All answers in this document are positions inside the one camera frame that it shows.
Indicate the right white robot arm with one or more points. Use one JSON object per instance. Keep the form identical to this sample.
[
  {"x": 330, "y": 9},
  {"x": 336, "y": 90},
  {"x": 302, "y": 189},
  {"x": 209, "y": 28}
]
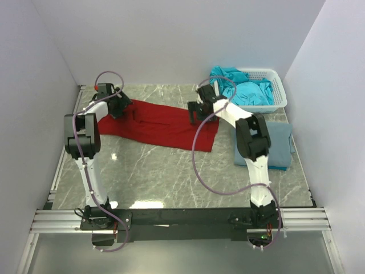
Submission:
[{"x": 253, "y": 143}]

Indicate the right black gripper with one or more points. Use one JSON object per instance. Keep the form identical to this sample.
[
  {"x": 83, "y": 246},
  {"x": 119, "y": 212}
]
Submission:
[{"x": 193, "y": 108}]

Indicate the white plastic basket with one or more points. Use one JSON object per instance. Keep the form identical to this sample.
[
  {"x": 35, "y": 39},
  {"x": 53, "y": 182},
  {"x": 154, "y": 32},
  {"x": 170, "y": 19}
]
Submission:
[{"x": 279, "y": 95}]

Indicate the black base beam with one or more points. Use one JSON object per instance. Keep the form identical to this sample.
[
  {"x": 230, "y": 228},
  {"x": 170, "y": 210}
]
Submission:
[{"x": 130, "y": 225}]

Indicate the red t shirt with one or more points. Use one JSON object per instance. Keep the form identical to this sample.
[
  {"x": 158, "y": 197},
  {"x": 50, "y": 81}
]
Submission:
[{"x": 152, "y": 124}]

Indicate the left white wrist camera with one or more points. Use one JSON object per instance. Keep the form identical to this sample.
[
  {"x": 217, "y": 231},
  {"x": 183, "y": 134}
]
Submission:
[{"x": 101, "y": 88}]

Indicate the turquoise t shirt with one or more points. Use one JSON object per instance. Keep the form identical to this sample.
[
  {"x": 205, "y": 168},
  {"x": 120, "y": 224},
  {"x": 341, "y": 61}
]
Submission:
[{"x": 250, "y": 92}]

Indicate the folded grey-blue t shirt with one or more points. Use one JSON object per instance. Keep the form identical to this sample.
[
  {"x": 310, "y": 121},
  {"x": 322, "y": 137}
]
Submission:
[{"x": 281, "y": 145}]

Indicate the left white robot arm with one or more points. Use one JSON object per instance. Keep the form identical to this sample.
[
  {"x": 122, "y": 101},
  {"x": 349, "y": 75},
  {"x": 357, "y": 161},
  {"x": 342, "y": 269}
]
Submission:
[{"x": 83, "y": 143}]

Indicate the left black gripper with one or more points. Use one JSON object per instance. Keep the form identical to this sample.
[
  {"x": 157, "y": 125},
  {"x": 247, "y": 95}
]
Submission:
[{"x": 125, "y": 101}]

